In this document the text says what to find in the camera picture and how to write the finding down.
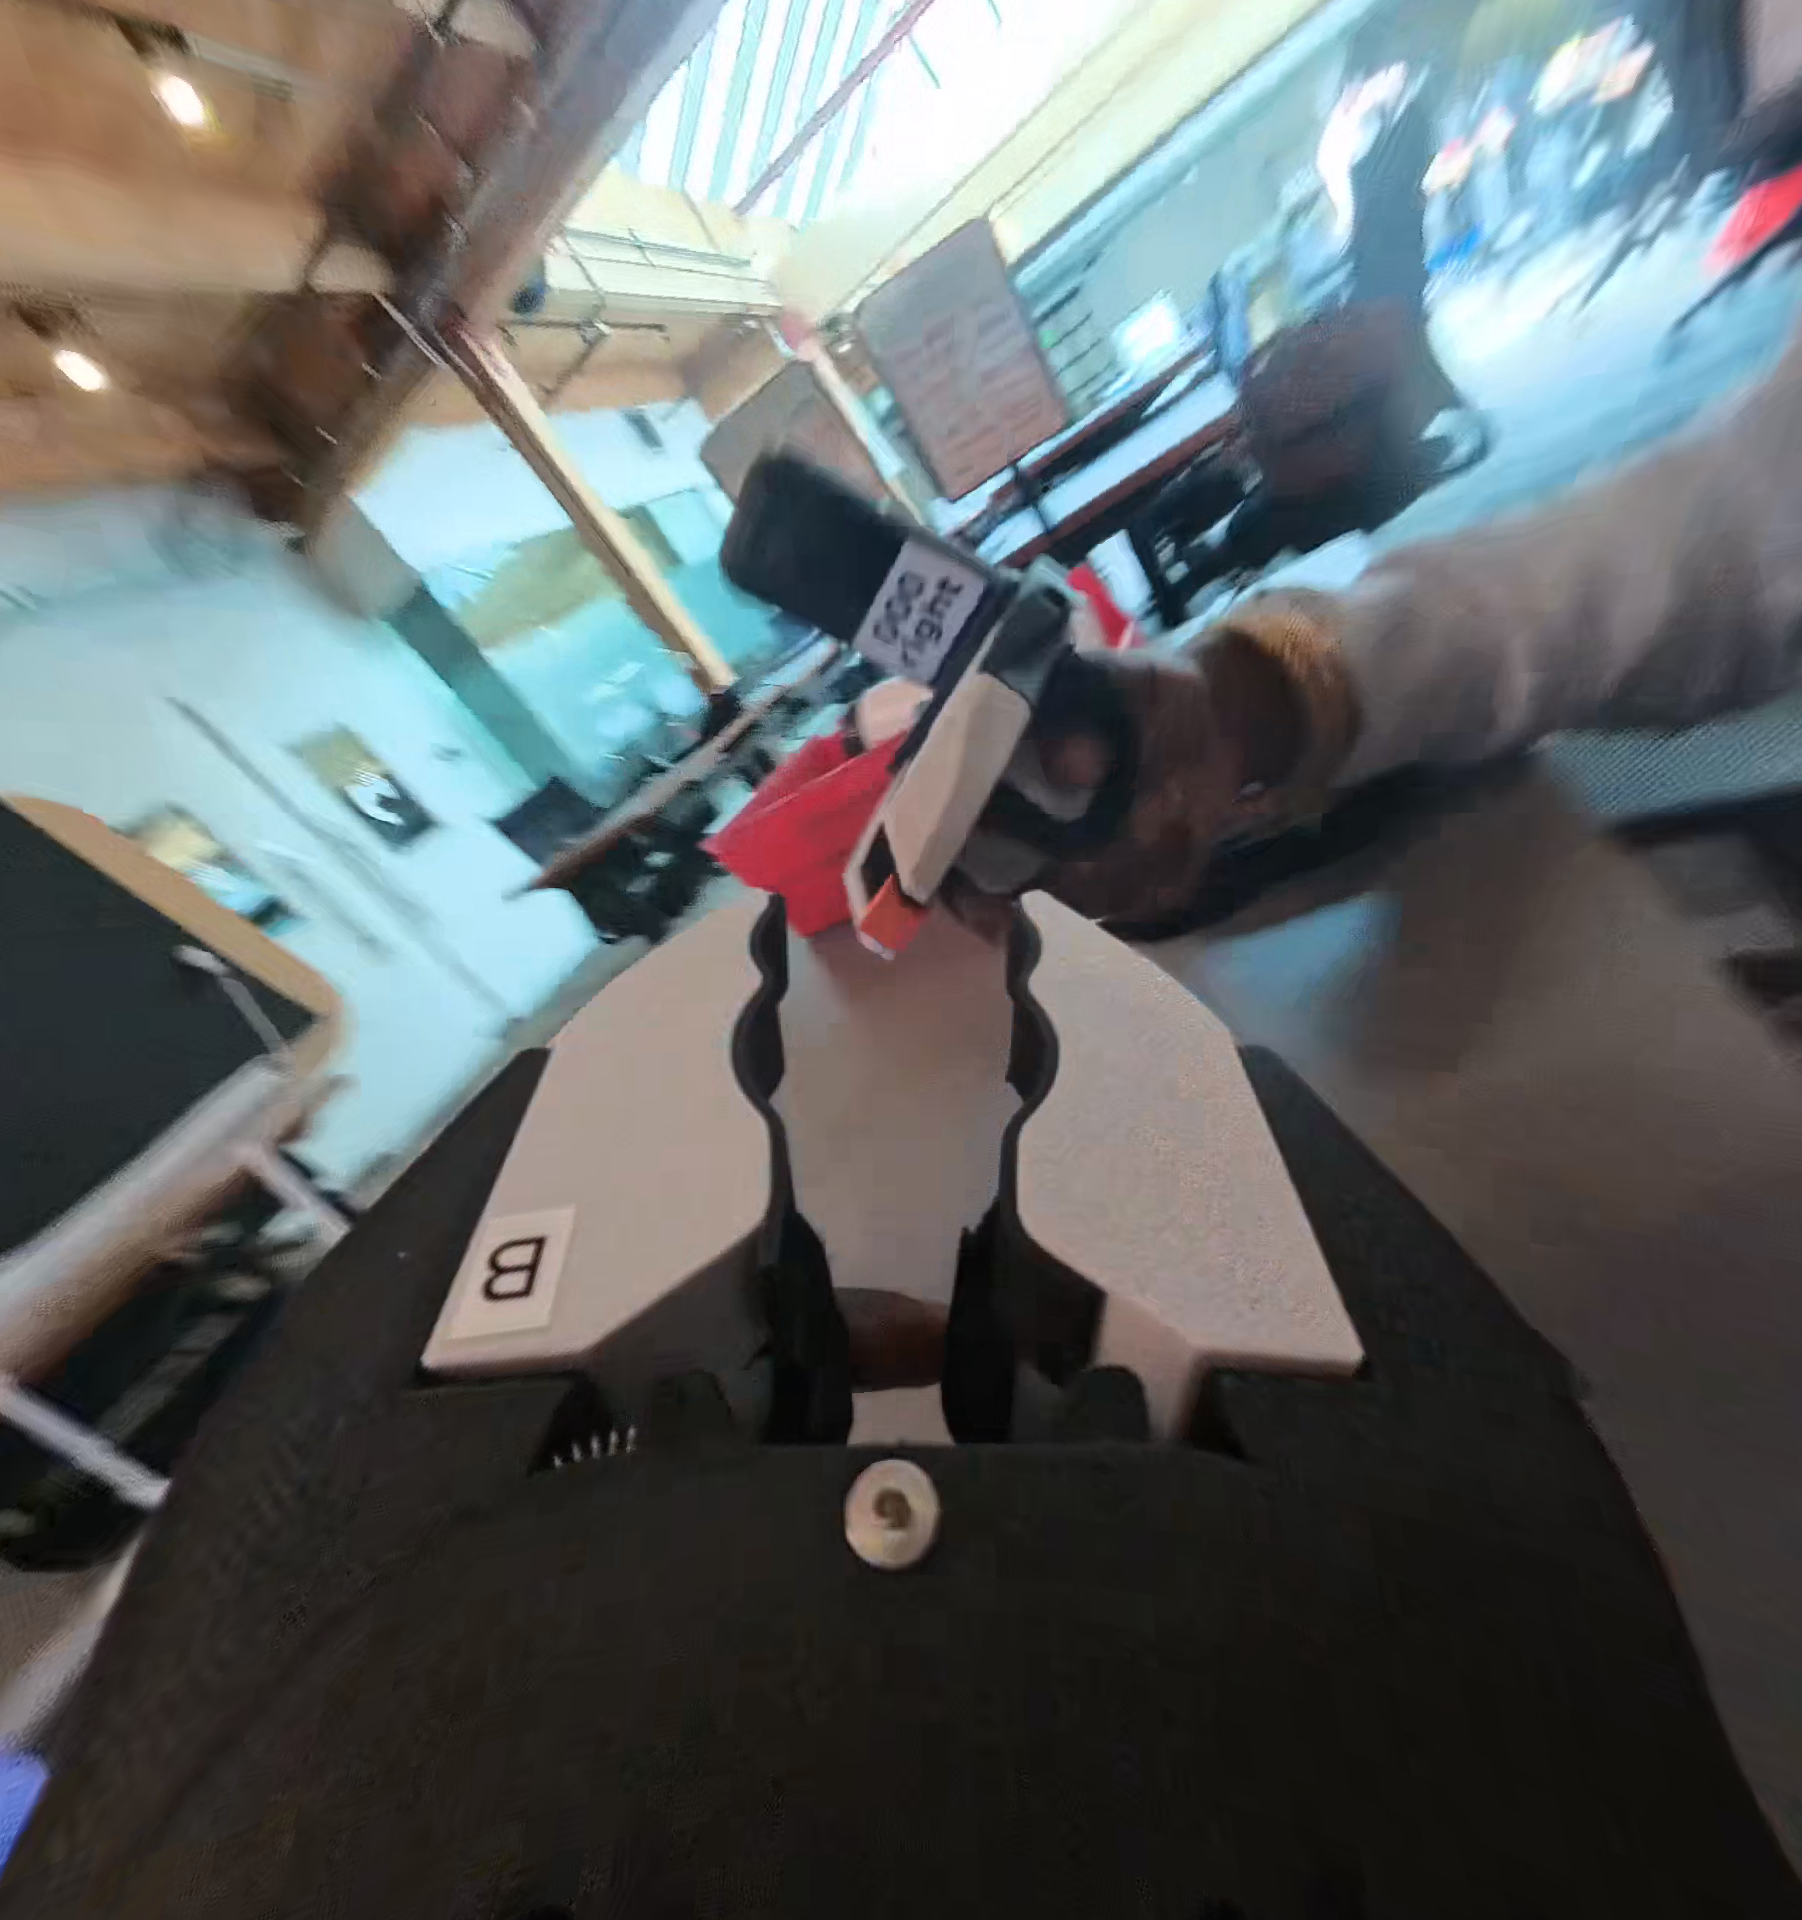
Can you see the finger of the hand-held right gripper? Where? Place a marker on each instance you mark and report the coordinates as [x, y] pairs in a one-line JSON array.
[[960, 779]]

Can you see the person's right forearm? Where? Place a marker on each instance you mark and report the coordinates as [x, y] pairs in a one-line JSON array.
[[1591, 601]]

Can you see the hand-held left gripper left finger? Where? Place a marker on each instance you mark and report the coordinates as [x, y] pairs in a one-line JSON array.
[[624, 1156]]

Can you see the white metal frame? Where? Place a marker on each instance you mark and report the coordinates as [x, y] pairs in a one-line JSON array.
[[31, 1425]]

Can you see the red plastic bin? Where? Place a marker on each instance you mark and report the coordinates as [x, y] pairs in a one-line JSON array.
[[787, 847], [1104, 607]]

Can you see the whiteboard with red notes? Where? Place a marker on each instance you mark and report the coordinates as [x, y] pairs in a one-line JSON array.
[[960, 359], [787, 435]]

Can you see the person's right hand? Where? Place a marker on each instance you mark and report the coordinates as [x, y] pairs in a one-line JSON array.
[[1185, 810]]

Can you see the black panel wooden rim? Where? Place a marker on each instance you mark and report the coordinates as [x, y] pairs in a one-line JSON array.
[[60, 1034]]

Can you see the person's left hand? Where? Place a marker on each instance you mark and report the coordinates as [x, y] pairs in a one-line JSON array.
[[893, 1334]]

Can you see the brown office chair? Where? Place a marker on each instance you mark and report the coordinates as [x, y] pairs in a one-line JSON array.
[[1336, 398]]

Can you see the ceiling spot lamp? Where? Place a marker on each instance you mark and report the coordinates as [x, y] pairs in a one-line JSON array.
[[180, 97], [80, 369]]

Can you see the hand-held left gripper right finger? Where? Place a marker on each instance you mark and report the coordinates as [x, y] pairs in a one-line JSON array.
[[1179, 1185]]

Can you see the gold bangles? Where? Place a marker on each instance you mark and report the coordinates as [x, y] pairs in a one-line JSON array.
[[1290, 690]]

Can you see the small red block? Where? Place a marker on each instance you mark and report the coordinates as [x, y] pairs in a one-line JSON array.
[[890, 918]]

